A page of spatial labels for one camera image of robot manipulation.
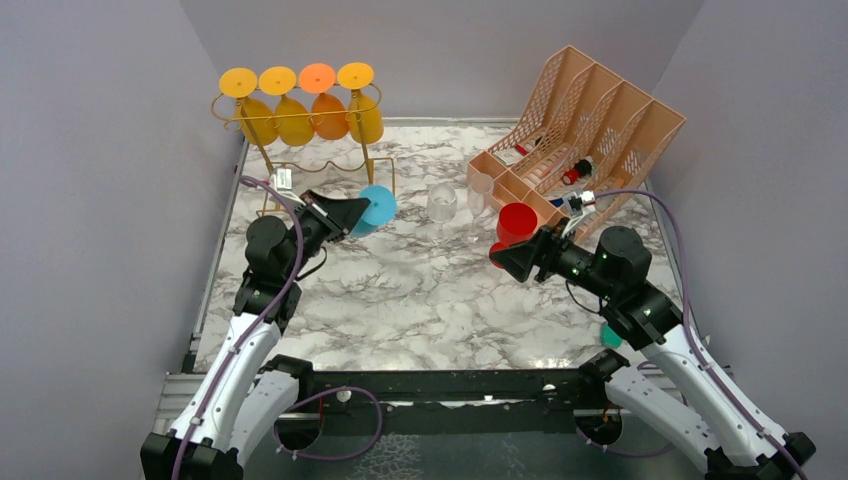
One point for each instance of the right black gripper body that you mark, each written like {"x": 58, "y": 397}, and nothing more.
{"x": 568, "y": 259}

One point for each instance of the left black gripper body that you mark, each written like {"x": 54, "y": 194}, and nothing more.
{"x": 314, "y": 229}

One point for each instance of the blue wine glass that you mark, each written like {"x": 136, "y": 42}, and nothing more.
{"x": 381, "y": 210}

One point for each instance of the red wine glass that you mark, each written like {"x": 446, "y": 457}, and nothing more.
{"x": 517, "y": 222}

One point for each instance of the clear wine glass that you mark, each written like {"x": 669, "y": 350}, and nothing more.
{"x": 441, "y": 209}
{"x": 479, "y": 188}

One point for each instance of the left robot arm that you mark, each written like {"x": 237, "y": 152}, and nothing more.
{"x": 236, "y": 403}

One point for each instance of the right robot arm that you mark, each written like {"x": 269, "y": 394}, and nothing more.
{"x": 714, "y": 425}

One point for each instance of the orange wine glass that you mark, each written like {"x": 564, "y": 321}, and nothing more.
{"x": 328, "y": 112}

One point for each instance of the yellow wine glass right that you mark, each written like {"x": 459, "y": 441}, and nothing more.
{"x": 364, "y": 120}

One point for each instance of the yellow wine glass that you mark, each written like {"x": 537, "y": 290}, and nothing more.
{"x": 291, "y": 117}
{"x": 239, "y": 83}
{"x": 364, "y": 120}

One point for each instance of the yellow wine glass far left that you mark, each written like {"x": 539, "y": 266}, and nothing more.
{"x": 239, "y": 83}

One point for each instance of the green small block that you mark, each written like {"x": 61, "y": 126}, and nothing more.
{"x": 609, "y": 339}

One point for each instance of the peach plastic file organizer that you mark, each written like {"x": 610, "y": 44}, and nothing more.
{"x": 579, "y": 108}

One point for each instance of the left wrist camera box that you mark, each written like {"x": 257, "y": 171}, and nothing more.
{"x": 281, "y": 180}

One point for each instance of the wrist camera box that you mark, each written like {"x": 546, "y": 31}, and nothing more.
{"x": 580, "y": 205}
{"x": 281, "y": 180}

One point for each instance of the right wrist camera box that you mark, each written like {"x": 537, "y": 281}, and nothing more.
{"x": 580, "y": 205}

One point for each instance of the gold wire glass rack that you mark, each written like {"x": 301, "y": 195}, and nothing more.
{"x": 291, "y": 199}

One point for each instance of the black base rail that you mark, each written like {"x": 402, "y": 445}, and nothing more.
{"x": 447, "y": 402}

